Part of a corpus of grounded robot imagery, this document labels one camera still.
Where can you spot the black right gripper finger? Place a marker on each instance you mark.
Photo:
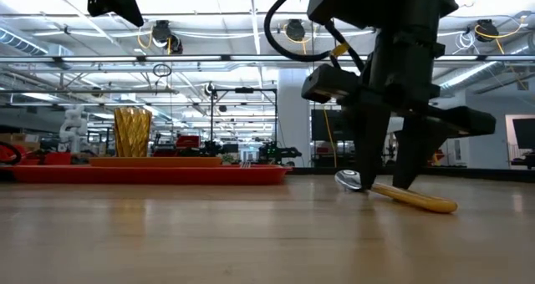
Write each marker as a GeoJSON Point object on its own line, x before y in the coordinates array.
{"type": "Point", "coordinates": [414, 150]}
{"type": "Point", "coordinates": [370, 142]}

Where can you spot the amber faceted plastic cup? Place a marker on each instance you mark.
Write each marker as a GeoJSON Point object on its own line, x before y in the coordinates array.
{"type": "Point", "coordinates": [133, 131]}

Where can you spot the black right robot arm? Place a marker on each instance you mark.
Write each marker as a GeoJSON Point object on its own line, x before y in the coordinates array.
{"type": "Point", "coordinates": [376, 2]}

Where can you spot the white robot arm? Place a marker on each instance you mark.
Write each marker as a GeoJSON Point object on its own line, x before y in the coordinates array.
{"type": "Point", "coordinates": [73, 127]}

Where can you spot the red plastic tray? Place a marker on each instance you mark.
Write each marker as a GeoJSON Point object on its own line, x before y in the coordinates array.
{"type": "Point", "coordinates": [142, 174]}

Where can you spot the red chair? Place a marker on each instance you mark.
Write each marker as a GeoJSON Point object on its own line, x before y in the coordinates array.
{"type": "Point", "coordinates": [439, 153]}

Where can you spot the large black display screen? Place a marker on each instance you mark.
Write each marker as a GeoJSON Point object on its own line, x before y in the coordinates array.
{"type": "Point", "coordinates": [319, 125]}

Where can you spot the white building pillar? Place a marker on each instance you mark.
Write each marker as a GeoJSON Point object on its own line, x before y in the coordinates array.
{"type": "Point", "coordinates": [294, 125]}

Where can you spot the black robot with green light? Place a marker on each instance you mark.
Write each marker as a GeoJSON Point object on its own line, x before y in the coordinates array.
{"type": "Point", "coordinates": [278, 152]}

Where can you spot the dark computer monitor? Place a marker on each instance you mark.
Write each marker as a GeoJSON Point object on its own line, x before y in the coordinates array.
{"type": "Point", "coordinates": [524, 133]}

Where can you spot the red tool box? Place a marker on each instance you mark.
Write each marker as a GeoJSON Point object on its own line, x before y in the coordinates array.
{"type": "Point", "coordinates": [188, 142]}

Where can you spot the brown cardboard box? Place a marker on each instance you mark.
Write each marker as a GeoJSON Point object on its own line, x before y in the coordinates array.
{"type": "Point", "coordinates": [25, 140]}

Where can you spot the red storage bin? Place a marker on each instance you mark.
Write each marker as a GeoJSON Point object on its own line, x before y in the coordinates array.
{"type": "Point", "coordinates": [57, 158]}

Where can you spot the long silver ventilation duct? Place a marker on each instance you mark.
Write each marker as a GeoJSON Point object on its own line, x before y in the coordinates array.
{"type": "Point", "coordinates": [480, 73]}

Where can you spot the short silver ventilation duct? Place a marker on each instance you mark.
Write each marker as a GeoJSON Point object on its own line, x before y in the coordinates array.
{"type": "Point", "coordinates": [21, 44]}

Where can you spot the black metal frame stand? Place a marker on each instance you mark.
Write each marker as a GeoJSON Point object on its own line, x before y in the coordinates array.
{"type": "Point", "coordinates": [244, 90]}

